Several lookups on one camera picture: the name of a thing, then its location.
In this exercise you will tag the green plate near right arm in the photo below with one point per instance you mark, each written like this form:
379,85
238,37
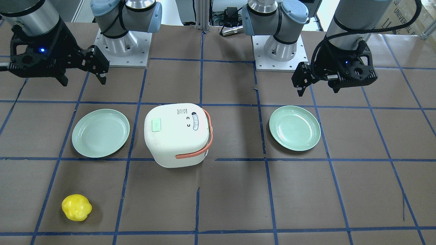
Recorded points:
100,133

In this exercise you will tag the green plate near left arm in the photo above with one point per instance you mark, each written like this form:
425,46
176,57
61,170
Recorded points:
294,128

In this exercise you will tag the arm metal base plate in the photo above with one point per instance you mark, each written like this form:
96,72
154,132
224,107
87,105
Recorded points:
129,51
271,55

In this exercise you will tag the yellow bell pepper toy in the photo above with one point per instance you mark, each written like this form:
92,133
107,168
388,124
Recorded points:
76,207

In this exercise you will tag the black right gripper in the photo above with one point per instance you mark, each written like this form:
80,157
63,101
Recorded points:
66,51

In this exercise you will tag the white rice cooker orange handle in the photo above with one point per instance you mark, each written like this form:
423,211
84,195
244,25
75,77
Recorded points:
178,135

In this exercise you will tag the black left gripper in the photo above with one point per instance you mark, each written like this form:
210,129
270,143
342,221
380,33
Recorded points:
327,63

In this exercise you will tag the aluminium frame post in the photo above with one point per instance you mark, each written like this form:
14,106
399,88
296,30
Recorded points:
202,14

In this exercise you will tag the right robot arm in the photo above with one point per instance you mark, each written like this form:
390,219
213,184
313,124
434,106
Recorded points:
113,17

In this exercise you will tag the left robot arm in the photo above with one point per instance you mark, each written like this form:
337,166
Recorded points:
353,20

